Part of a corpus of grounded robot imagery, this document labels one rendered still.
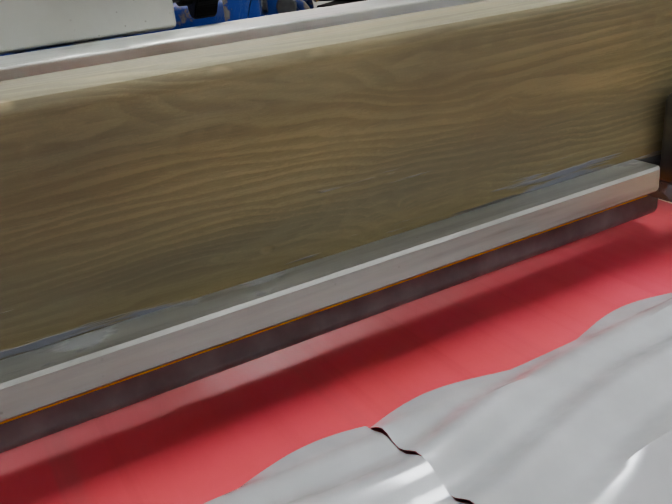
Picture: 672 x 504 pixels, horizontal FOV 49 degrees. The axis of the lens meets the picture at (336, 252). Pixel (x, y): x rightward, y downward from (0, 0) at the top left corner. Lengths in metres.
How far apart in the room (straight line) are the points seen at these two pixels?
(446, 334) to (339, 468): 0.08
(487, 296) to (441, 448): 0.10
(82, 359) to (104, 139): 0.06
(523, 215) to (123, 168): 0.13
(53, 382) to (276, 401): 0.07
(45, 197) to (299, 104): 0.07
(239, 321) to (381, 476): 0.06
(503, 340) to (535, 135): 0.07
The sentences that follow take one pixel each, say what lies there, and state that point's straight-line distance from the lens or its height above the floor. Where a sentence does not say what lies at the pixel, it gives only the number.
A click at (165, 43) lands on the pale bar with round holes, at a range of 0.43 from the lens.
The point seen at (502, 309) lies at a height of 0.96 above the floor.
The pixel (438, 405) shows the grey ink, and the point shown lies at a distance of 0.22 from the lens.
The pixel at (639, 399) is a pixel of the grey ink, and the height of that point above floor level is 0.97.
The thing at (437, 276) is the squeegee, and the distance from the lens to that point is 0.27.
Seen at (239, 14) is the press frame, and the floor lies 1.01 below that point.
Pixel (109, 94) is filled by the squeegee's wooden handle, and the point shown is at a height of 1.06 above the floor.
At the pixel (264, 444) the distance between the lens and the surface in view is 0.22.
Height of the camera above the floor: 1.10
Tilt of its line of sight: 25 degrees down
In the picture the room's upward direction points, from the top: 5 degrees counter-clockwise
